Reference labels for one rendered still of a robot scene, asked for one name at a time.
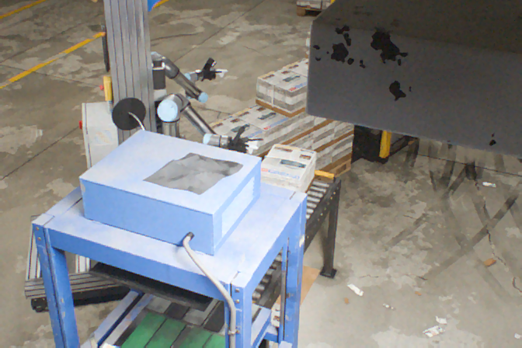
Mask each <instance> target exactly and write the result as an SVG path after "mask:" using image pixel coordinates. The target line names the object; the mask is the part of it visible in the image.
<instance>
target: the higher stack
mask: <svg viewBox="0 0 522 348"><path fill-rule="evenodd" d="M309 37H310V32H308V34H307V39H306V45H307V46H306V51H307V52H306V53H307V54H308V50H309ZM334 121H335V126H334V139H333V140H335V139H337V138H338V137H340V136H343V135H344V134H347V133H349V132H351V131H352V130H353V129H354V124H350V123H346V122H342V121H337V120H334ZM353 136H354V134H351V135H350V136H349V137H346V138H344V139H342V140H340V141H338V142H336V143H335V144H332V162H334V161H336V160H338V159H339V158H342V157H344V156H346V155H348V154H349V153H351V151H352V144H353V143H352V142H353ZM350 163H351V156H350V157H349V158H347V159H345V160H343V161H342V162H339V163H337V164H336V165H334V166H332V167H330V168H331V174H333V175H335V178H336V177H338V176H340V175H342V174H344V172H346V171H348V170H349V169H350Z"/></svg>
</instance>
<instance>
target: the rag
mask: <svg viewBox="0 0 522 348"><path fill-rule="evenodd" d="M242 167H243V164H240V163H237V162H232V161H227V160H220V159H215V158H209V157H206V156H203V155H198V154H194V153H189V154H188V155H186V156H185V157H183V158H181V159H179V160H172V161H171V162H169V163H168V164H167V165H165V166H163V167H162V168H160V169H159V170H158V171H157V172H154V174H152V175H151V176H149V177H148V178H146V179H143V181H145V182H150V183H154V184H158V185H160V186H164V187H168V188H173V189H179V190H188V191H190V192H193V193H196V194H198V195H200V194H202V193H204V192H205V191H207V190H208V189H210V188H211V187H212V186H213V185H214V184H216V183H217V182H218V181H219V180H220V179H222V178H224V177H226V176H232V175H234V174H235V173H236V172H238V171H239V170H240V169H241V168H242Z"/></svg>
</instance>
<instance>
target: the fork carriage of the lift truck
mask: <svg viewBox="0 0 522 348"><path fill-rule="evenodd" d="M378 139H379V132H377V131H375V130H372V129H370V128H368V127H365V126H360V125H357V124H354V136H353V142H352V143H353V144H352V152H353V151H354V152H356V153H357V154H359V155H361V158H365V159H367V160H369V161H372V162H374V161H376V159H377V152H378Z"/></svg>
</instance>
